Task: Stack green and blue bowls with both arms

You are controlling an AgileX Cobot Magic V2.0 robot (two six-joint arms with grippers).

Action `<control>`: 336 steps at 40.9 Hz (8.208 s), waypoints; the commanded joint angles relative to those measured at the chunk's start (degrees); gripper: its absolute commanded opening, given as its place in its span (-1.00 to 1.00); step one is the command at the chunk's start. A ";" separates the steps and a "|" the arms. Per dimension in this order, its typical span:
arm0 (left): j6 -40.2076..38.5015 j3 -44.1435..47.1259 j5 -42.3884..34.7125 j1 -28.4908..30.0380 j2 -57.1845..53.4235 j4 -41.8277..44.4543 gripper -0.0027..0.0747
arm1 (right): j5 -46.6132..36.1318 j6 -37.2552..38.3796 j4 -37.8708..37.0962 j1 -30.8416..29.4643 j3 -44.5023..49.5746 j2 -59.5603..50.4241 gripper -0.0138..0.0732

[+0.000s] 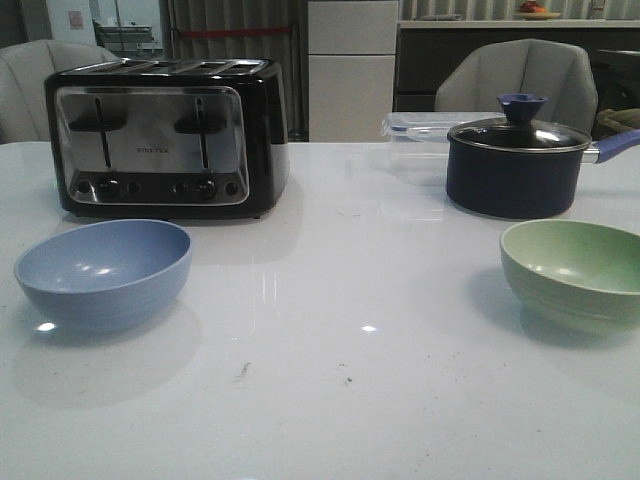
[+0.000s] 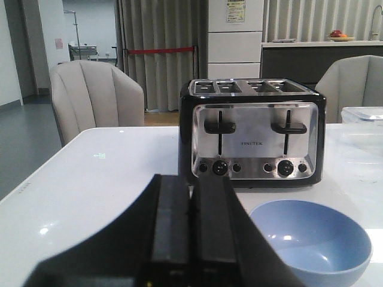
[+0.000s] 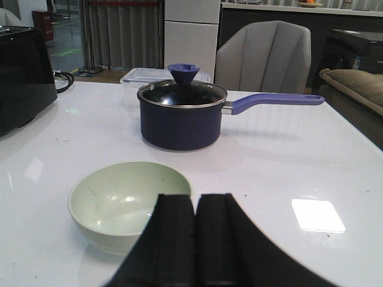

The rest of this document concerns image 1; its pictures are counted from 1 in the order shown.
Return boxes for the grey chair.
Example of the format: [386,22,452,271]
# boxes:
[435,39,598,133]
[1,40,116,144]

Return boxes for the dark counter with white top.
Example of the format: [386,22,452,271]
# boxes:
[393,19,639,111]

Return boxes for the black and chrome toaster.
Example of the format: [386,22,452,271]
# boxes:
[45,59,289,220]

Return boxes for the green bowl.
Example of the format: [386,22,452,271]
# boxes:
[500,219,639,334]

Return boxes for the white cabinet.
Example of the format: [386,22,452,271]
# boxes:
[307,1,399,143]

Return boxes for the dark blue saucepan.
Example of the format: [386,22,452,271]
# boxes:
[446,130,639,220]

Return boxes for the clear plastic food container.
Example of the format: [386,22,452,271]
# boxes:
[381,112,503,186]

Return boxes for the glass pot lid blue knob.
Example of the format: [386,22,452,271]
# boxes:
[447,93,591,152]

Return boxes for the grey chair left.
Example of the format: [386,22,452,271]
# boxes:
[1,40,116,144]

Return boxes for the fruit bowl on counter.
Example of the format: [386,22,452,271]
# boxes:
[514,0,561,20]

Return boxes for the blue bowl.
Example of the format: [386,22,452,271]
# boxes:
[14,219,192,332]

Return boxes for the grey chair right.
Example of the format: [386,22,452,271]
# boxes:
[435,39,598,133]

